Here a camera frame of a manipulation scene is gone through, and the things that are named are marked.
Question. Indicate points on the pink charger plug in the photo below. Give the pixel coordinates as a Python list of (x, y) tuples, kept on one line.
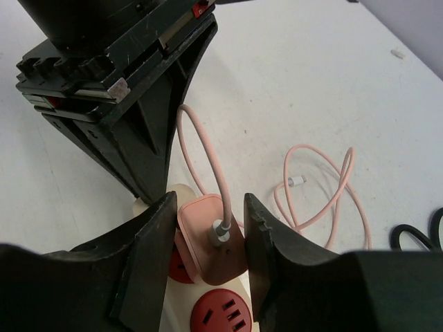
[(209, 253)]

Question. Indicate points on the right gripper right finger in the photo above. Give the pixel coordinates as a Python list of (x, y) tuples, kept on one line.
[(297, 285)]

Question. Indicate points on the beige red power strip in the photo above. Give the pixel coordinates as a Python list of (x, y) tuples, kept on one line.
[(192, 305)]

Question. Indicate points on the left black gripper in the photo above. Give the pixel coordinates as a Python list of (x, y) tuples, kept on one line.
[(94, 55)]

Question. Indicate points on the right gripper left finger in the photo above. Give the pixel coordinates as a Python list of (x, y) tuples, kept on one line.
[(115, 282)]

